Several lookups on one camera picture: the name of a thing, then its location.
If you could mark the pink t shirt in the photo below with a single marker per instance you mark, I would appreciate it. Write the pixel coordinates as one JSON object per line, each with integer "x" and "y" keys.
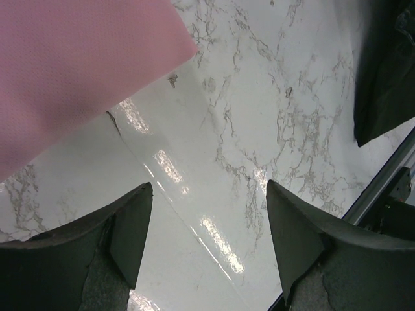
{"x": 66, "y": 62}

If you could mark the black cloth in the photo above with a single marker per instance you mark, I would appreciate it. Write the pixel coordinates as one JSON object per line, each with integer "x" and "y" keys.
{"x": 384, "y": 93}

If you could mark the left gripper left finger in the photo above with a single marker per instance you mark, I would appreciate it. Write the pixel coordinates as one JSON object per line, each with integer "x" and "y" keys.
{"x": 91, "y": 263}

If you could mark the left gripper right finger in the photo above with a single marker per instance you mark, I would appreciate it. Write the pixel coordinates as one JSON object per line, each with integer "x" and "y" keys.
{"x": 326, "y": 263}

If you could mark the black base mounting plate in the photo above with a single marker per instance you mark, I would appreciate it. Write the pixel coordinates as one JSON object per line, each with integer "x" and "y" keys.
{"x": 394, "y": 216}

